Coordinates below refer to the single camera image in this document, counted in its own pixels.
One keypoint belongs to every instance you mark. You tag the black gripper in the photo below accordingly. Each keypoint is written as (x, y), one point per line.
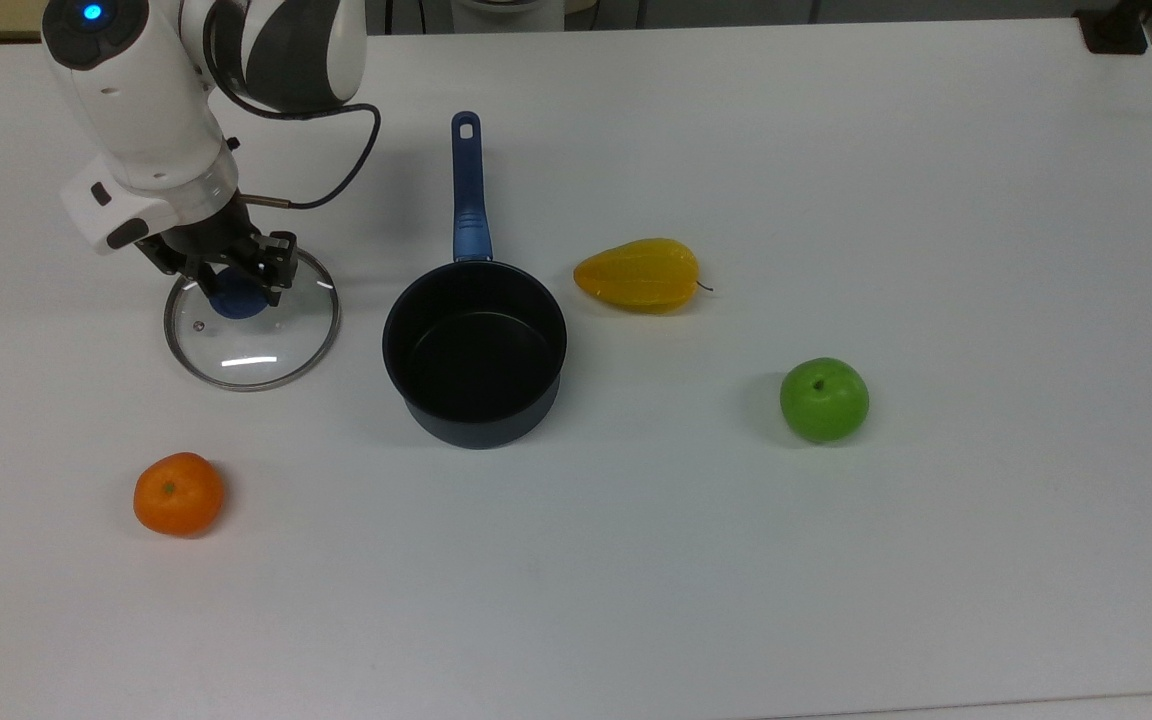
(206, 235)

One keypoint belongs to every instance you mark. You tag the glass lid with blue knob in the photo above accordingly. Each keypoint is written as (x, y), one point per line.
(236, 300)

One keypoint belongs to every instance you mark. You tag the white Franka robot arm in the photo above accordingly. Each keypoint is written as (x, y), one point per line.
(136, 100)

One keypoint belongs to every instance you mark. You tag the orange mandarin fruit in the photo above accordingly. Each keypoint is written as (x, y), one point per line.
(178, 494)

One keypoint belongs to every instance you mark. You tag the dark blue saucepan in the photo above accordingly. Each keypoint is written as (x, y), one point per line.
(476, 345)

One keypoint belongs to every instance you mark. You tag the yellow starfruit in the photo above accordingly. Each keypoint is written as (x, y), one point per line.
(638, 274)

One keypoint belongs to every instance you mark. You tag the green apple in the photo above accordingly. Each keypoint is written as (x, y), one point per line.
(824, 400)

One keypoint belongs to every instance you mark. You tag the black table clamp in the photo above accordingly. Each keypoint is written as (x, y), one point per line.
(1114, 32)

